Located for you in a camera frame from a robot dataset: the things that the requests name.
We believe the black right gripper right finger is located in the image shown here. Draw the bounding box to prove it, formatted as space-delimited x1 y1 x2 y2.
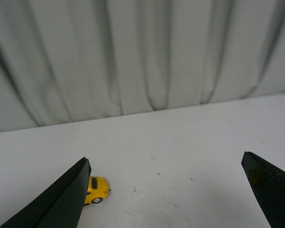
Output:
241 152 285 228

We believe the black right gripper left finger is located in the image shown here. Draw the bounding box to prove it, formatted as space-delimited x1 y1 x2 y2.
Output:
0 157 91 228

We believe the yellow beetle toy car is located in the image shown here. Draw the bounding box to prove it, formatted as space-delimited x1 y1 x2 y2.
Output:
84 176 111 206

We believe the grey-white curtain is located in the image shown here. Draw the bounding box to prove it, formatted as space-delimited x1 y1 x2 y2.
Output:
0 0 285 132

